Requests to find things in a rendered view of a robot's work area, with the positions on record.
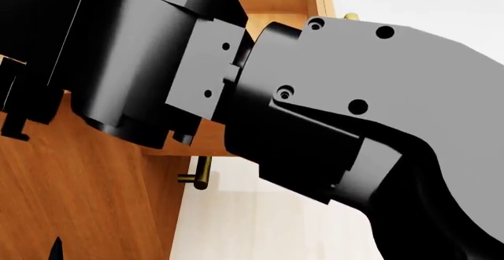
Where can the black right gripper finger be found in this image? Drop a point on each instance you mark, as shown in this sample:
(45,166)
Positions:
(11,94)

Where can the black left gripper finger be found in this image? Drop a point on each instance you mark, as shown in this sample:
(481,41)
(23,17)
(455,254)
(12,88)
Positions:
(57,249)

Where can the wooden cabinet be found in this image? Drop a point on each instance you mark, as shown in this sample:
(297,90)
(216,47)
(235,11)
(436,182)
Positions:
(78,198)

